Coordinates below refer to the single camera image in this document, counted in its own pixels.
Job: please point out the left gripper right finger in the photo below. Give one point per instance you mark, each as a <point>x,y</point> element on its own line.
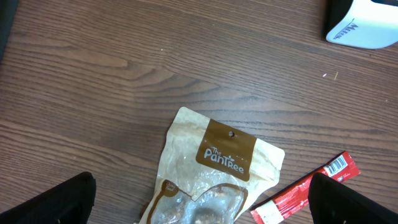
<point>334,203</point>

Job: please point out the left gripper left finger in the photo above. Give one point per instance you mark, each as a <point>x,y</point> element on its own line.
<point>70,202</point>

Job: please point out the grey plastic mesh basket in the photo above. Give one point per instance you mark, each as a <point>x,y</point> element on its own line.
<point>7,15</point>

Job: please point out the brown Pantree snack pouch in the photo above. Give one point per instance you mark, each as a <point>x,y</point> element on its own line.
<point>210,172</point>

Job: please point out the white barcode scanner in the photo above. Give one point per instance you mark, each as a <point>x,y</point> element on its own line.
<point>366,24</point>

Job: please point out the red snack bar wrapper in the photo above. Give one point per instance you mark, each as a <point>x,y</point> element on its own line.
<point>293,198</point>

